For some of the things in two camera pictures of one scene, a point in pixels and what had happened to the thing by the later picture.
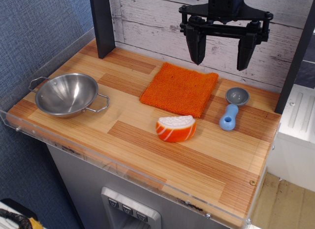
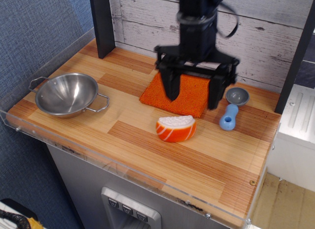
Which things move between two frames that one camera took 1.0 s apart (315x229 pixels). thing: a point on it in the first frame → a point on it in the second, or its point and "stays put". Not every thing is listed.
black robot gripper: (226, 15) → (197, 54)
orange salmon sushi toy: (175, 129) stays put
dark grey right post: (297, 58) stays put
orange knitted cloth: (179, 90) stays put
